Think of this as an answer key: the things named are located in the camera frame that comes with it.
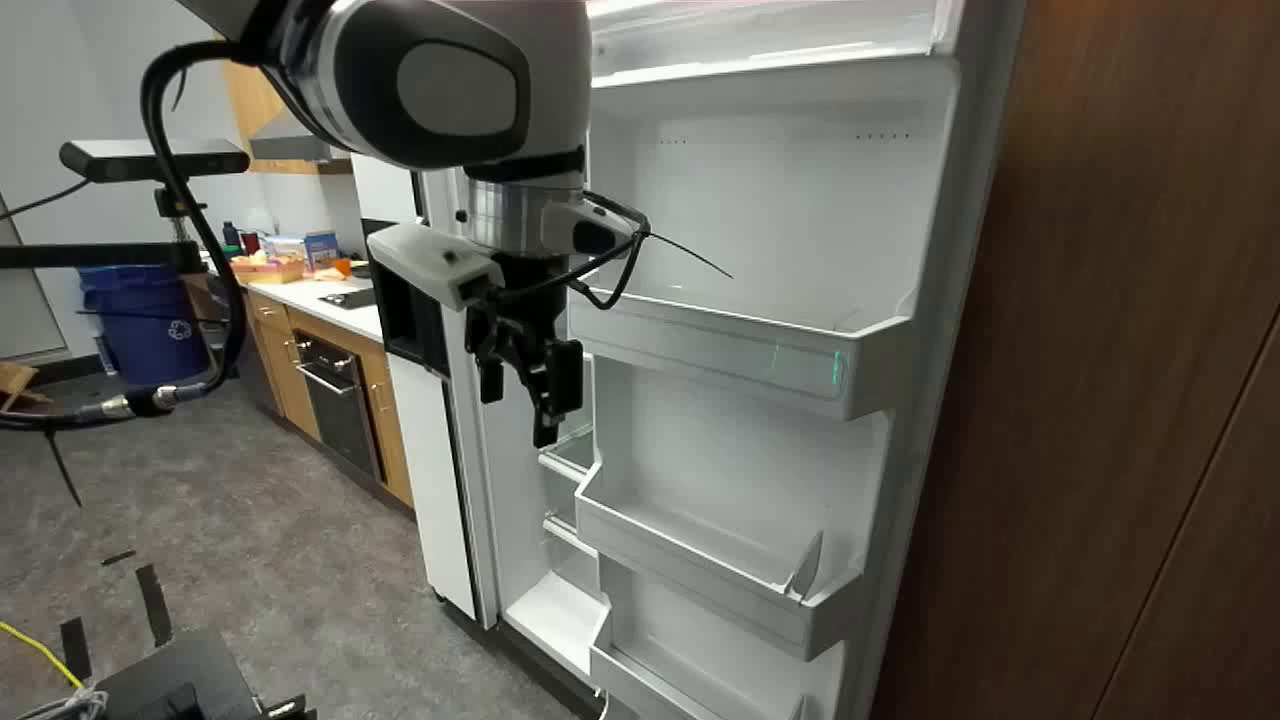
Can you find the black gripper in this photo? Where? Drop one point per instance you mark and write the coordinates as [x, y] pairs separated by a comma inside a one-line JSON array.
[[512, 323]]

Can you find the clear white shelf cover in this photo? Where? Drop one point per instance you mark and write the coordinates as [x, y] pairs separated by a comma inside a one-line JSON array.
[[772, 34]]

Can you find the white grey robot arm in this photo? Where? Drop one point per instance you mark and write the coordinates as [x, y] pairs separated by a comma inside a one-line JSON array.
[[440, 83]]

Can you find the glass fridge shelf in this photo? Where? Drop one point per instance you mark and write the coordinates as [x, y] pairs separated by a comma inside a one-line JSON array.
[[567, 461]]

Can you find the white freezer door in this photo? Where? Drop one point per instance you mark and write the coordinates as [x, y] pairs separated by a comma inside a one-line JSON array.
[[433, 493]]

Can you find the white fridge body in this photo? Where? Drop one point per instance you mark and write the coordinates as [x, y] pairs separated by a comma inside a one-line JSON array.
[[512, 533]]

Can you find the large white door bin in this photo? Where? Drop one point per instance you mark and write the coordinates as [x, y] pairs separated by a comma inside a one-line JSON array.
[[747, 349]]

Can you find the white door bin with divider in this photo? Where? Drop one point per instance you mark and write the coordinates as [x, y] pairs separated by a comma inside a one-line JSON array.
[[705, 567]]

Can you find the white fridge door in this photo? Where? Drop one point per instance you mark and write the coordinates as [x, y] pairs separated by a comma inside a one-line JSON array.
[[772, 203]]

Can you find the low white door bin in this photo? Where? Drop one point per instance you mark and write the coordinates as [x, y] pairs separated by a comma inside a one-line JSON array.
[[664, 674]]

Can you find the black ice water dispenser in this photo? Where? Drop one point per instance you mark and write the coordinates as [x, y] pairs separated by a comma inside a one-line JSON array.
[[405, 323]]

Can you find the black built-in oven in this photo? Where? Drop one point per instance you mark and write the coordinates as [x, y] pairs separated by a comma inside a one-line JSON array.
[[343, 405]]

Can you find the blue box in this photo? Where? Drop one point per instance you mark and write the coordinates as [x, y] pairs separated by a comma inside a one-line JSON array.
[[323, 248]]

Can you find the wooden kitchen base cabinet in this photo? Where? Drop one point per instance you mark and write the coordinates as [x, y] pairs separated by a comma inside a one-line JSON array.
[[275, 361]]

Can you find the steel range hood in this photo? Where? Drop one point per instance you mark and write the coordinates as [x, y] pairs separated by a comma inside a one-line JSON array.
[[301, 148]]

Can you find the blue recycling bin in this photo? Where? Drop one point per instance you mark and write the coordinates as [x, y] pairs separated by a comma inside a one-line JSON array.
[[142, 327]]

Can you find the black robot cart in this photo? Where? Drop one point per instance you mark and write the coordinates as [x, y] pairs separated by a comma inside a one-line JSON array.
[[184, 680]]

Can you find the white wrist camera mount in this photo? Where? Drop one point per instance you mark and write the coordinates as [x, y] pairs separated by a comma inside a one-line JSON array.
[[425, 261]]

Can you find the wooden wall cabinet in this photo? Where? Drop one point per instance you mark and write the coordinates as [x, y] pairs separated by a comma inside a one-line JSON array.
[[250, 105]]

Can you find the black stereo camera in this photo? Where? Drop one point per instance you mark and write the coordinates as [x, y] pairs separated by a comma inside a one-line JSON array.
[[147, 159]]

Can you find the black camera stand bar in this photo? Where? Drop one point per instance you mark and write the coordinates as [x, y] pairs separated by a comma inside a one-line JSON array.
[[94, 252]]

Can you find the dark wooden wall panel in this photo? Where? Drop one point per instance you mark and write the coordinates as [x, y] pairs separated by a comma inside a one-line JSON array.
[[1134, 373]]

